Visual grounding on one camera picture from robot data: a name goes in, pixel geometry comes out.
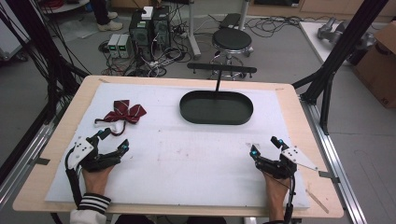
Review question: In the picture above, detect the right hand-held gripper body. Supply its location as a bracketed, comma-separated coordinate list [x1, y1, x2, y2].
[255, 146, 319, 180]

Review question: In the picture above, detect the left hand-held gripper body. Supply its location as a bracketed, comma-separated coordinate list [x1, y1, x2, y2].
[66, 135, 122, 173]

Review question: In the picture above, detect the person's right hand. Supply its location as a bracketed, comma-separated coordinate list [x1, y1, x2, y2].
[262, 173, 292, 203]

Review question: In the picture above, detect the person's left hand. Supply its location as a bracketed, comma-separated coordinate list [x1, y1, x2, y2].
[80, 165, 115, 196]

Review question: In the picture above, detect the dark red bow tie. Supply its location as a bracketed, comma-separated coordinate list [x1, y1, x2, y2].
[93, 99, 148, 137]

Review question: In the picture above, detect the grey tape piece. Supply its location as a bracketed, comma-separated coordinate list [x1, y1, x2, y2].
[28, 157, 51, 166]
[318, 170, 342, 184]

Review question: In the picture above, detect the thin wooden stick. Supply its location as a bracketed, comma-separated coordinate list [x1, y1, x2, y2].
[305, 189, 331, 215]

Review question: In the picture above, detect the black oval tray with stand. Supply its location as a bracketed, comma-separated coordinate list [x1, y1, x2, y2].
[178, 62, 259, 126]

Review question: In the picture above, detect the white foam mat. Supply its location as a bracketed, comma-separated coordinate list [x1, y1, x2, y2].
[44, 81, 311, 210]

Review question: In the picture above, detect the grey power supply unit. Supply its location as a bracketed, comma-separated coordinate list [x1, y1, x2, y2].
[106, 33, 121, 59]
[118, 34, 134, 59]

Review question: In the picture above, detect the black computer tower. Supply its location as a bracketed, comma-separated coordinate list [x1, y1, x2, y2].
[128, 9, 154, 62]
[151, 5, 172, 50]

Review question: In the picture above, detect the white side table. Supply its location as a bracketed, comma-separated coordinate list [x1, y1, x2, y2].
[298, 21, 377, 67]

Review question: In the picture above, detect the black round stool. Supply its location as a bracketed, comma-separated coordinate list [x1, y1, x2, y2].
[210, 27, 255, 80]

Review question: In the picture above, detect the brown cardboard box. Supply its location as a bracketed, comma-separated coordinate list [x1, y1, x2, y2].
[352, 21, 396, 109]

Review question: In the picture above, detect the white box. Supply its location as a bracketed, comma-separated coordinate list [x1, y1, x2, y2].
[141, 6, 155, 21]

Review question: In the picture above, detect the flat black device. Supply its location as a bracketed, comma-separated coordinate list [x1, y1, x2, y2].
[219, 12, 243, 30]

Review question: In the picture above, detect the grey desk leg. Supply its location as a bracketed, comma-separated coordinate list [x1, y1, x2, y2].
[238, 0, 251, 31]
[186, 0, 203, 60]

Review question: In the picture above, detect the round grey table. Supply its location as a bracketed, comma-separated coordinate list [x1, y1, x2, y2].
[39, 0, 92, 15]

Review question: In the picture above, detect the left hand-held gripper black cable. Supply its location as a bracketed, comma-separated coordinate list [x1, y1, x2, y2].
[64, 147, 84, 209]

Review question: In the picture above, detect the hand-held gripper black cable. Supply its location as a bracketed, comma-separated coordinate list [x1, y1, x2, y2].
[64, 147, 84, 209]
[282, 174, 297, 224]

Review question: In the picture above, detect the right hand-held gripper black cable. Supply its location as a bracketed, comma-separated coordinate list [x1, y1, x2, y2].
[282, 174, 297, 224]

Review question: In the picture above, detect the aluminium rail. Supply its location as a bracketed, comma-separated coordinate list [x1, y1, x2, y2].
[299, 94, 369, 224]
[0, 102, 68, 210]

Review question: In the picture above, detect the tangle of floor cables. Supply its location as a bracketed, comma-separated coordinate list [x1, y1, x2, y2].
[98, 6, 200, 78]

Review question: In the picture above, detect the black frame strut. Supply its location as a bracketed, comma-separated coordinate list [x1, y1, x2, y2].
[0, 0, 92, 125]
[291, 0, 390, 136]

